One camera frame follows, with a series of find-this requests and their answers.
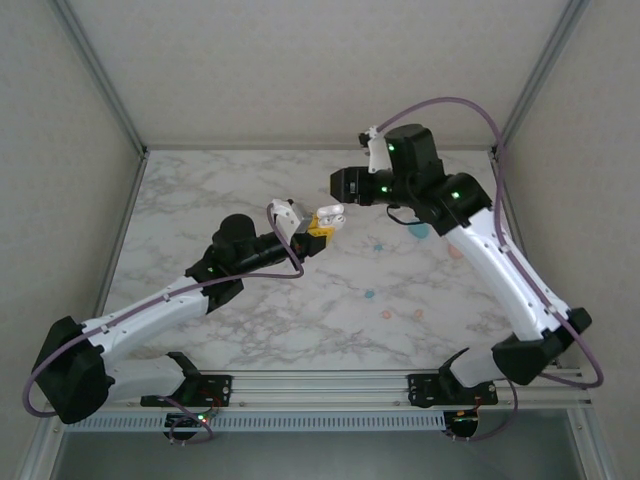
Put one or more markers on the white earbud charging case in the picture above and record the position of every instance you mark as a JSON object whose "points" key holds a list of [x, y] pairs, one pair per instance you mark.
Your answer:
{"points": [[330, 209]]}

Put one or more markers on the white earbud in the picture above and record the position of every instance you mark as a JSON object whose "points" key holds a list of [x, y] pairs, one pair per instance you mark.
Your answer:
{"points": [[338, 220]]}

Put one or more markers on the teal earbud charging case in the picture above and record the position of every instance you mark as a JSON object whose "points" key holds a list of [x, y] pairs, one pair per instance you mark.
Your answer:
{"points": [[419, 232]]}

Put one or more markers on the pink earbud charging case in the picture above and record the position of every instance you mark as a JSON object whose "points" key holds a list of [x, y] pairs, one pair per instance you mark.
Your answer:
{"points": [[455, 252]]}

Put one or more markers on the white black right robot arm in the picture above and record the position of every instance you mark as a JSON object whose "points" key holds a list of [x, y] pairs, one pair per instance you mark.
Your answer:
{"points": [[500, 270]]}

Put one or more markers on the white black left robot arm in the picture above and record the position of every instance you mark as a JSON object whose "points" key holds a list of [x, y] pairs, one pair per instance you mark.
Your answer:
{"points": [[150, 315]]}

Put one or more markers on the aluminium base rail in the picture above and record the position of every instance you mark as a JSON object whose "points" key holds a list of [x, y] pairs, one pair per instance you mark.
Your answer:
{"points": [[320, 387]]}

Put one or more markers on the aluminium frame post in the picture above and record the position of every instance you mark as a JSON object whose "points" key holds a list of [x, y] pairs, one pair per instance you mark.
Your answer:
{"points": [[105, 75], [537, 75]]}

